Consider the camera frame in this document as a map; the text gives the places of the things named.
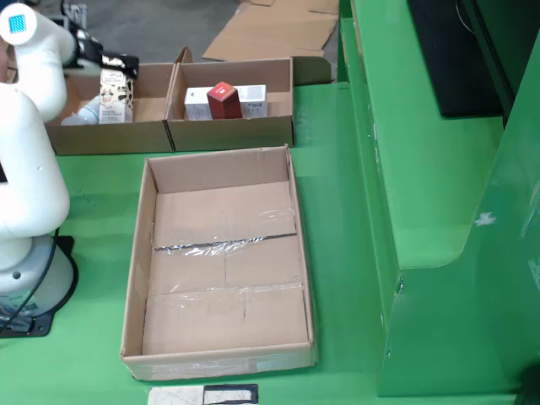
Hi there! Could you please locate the open flat cardboard mailer box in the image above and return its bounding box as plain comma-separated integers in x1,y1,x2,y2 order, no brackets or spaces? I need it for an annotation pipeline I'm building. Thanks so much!
201,0,340,60

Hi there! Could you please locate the open brown cardboard box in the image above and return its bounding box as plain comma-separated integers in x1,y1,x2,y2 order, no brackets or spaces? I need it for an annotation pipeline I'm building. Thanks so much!
45,46,194,156
163,57,332,152

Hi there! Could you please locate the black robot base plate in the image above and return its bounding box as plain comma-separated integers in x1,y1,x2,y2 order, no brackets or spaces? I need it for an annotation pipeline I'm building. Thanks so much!
0,235,80,338

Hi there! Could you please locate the flat white carton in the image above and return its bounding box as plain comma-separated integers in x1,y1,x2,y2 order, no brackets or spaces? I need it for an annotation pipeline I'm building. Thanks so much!
184,84,269,122

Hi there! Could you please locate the green metal shelf stand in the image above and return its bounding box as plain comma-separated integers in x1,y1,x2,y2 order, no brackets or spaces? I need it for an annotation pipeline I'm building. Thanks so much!
337,0,540,397

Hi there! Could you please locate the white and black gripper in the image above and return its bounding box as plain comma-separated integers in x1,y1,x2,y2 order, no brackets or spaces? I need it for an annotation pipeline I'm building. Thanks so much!
65,24,140,78

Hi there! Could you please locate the cow print hand cream box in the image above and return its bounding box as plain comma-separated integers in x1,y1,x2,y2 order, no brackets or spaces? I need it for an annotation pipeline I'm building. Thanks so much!
99,54,135,125

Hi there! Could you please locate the shallow cardboard tray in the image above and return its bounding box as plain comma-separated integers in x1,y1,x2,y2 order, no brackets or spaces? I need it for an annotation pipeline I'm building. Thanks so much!
120,143,318,382

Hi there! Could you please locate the white and teal bottle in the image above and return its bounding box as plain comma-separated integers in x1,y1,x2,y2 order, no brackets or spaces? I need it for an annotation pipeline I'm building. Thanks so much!
61,95,102,127

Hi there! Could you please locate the paper card with black frame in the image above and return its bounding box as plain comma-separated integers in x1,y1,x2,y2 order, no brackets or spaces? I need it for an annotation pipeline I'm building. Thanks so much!
148,382,260,405

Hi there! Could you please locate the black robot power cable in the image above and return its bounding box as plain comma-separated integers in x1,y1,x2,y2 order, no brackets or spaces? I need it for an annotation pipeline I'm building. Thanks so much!
0,225,62,332

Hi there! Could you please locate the small red brown carton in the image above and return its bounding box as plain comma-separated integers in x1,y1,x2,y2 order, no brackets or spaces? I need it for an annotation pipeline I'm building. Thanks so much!
206,81,244,121

